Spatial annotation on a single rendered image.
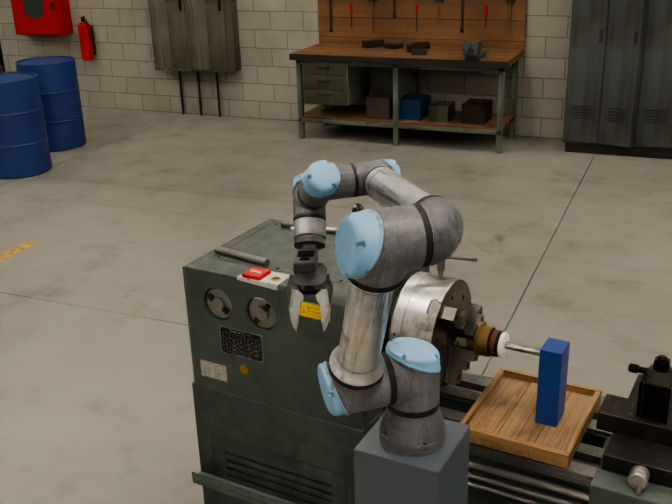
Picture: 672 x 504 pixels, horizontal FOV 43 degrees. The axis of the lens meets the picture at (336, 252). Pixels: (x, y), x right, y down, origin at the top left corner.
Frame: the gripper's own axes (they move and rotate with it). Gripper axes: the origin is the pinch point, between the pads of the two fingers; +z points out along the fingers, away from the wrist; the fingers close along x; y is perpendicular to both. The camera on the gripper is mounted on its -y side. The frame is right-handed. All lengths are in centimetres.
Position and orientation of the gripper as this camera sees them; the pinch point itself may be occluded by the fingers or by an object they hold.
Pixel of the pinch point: (309, 325)
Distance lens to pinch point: 187.1
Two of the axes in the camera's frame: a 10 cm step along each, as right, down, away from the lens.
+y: 0.1, 3.0, 9.5
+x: -10.0, 0.2, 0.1
